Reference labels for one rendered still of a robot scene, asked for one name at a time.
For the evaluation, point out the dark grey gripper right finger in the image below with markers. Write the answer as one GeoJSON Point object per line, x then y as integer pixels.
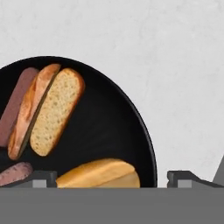
{"type": "Point", "coordinates": [182, 178]}

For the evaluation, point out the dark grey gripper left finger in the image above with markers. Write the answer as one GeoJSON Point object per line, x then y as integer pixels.
{"type": "Point", "coordinates": [43, 178]}

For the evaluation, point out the reddish brown sausage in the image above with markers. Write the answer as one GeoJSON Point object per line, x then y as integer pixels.
{"type": "Point", "coordinates": [16, 172]}
{"type": "Point", "coordinates": [16, 105]}

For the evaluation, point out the pale yellow hot dog bun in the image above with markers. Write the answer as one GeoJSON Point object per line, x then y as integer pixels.
{"type": "Point", "coordinates": [99, 175]}

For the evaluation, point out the split brown hot dog bun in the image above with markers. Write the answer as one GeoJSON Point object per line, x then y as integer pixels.
{"type": "Point", "coordinates": [46, 112]}

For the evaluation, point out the black bowl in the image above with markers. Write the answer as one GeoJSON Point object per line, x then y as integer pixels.
{"type": "Point", "coordinates": [105, 122]}

